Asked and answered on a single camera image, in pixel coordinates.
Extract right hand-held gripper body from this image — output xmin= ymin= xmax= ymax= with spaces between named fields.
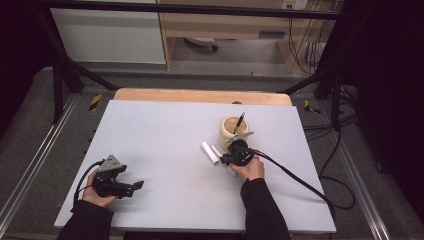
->
xmin=225 ymin=131 xmax=260 ymax=167

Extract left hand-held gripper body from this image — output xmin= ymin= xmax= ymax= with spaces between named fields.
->
xmin=92 ymin=154 xmax=134 ymax=199

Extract thin white pen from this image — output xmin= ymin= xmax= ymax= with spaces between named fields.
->
xmin=210 ymin=144 xmax=236 ymax=176

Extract wooden pen holder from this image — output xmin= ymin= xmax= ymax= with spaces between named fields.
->
xmin=219 ymin=115 xmax=251 ymax=152

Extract black pen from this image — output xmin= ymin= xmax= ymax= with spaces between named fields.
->
xmin=233 ymin=112 xmax=246 ymax=135

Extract person's left hand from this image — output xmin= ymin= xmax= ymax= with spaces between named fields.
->
xmin=82 ymin=171 xmax=118 ymax=208

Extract person's right hand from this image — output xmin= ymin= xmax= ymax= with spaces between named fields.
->
xmin=230 ymin=155 xmax=266 ymax=183

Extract white pen cap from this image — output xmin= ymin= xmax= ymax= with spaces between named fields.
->
xmin=200 ymin=141 xmax=220 ymax=165

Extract light grey table mat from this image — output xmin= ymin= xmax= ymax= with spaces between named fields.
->
xmin=54 ymin=99 xmax=337 ymax=234

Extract white chair base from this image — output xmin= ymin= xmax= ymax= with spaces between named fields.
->
xmin=184 ymin=36 xmax=220 ymax=52

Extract wooden desk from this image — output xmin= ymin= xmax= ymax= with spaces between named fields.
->
xmin=156 ymin=0 xmax=336 ymax=73

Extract white cabinet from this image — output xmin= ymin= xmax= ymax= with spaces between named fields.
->
xmin=49 ymin=0 xmax=167 ymax=65

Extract white power strip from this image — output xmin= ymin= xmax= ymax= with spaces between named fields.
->
xmin=281 ymin=0 xmax=309 ymax=11

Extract left hand-held gripper cable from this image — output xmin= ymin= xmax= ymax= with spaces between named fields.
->
xmin=72 ymin=159 xmax=105 ymax=206

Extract hand-held gripper cable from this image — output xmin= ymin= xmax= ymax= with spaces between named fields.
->
xmin=249 ymin=128 xmax=356 ymax=240
xmin=72 ymin=159 xmax=105 ymax=206

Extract right hand-held gripper cable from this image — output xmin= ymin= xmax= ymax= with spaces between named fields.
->
xmin=249 ymin=128 xmax=356 ymax=240

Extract aluminium rail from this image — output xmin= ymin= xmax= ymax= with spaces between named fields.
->
xmin=0 ymin=95 xmax=78 ymax=229
xmin=335 ymin=139 xmax=392 ymax=240

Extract black cables on floor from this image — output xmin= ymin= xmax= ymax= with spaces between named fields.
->
xmin=302 ymin=84 xmax=359 ymax=142

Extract bundle of hanging black cables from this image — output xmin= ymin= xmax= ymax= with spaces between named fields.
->
xmin=287 ymin=16 xmax=329 ymax=76

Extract black metal frame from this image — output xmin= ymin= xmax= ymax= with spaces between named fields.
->
xmin=33 ymin=0 xmax=361 ymax=126

